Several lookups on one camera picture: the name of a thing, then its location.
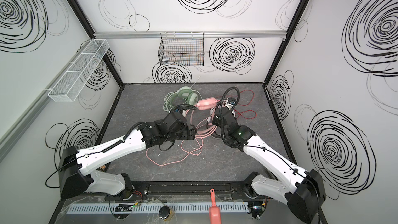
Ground pink headphones with cable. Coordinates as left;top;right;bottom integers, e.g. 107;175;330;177
145;97;220;167

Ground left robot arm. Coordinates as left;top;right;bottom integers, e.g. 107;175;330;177
56;112;197;200

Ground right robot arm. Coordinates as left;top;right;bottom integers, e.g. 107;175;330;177
213;87;326;224

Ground black round knob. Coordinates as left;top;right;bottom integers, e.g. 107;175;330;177
158;205;174;222

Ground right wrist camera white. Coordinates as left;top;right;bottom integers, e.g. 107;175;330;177
224;97;237;110

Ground black white headphones red cable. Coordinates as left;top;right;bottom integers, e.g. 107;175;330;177
211;89;258;138

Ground green headphones with cable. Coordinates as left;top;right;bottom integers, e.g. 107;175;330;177
163;86;202;112

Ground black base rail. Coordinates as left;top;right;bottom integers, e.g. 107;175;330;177
63;180;315;201

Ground black wire basket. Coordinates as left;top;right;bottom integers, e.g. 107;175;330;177
158;32;205;66

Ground white slotted cable duct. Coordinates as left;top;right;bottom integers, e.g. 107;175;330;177
66;201;249;215

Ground red dustpan brush handle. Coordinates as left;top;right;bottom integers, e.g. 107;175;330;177
208;188;222;224

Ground clear plastic wall shelf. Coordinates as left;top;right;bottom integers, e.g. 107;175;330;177
48;39;110;102

